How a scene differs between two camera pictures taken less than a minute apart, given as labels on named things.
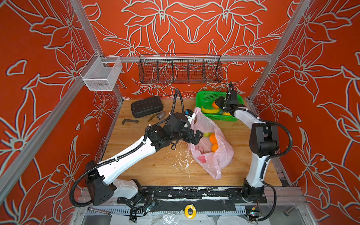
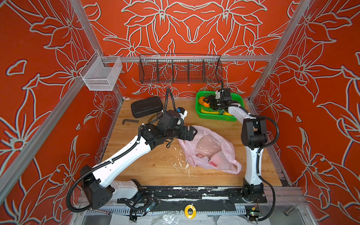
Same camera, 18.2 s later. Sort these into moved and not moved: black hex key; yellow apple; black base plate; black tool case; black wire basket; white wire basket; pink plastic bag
Moved: pink plastic bag
Not moved: black tool case; black base plate; black hex key; yellow apple; black wire basket; white wire basket
